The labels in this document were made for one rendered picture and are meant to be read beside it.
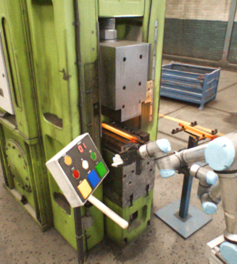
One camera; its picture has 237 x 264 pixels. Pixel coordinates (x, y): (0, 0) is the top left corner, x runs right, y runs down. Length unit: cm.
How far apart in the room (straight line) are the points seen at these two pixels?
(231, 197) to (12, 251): 197
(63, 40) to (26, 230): 181
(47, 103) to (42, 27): 53
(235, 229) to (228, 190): 16
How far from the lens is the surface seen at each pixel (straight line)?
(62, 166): 137
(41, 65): 196
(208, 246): 156
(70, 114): 170
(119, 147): 190
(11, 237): 275
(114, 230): 240
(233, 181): 111
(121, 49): 168
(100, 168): 159
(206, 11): 1004
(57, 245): 256
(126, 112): 182
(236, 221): 118
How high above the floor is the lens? 189
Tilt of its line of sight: 25 degrees down
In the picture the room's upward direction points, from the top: straight up
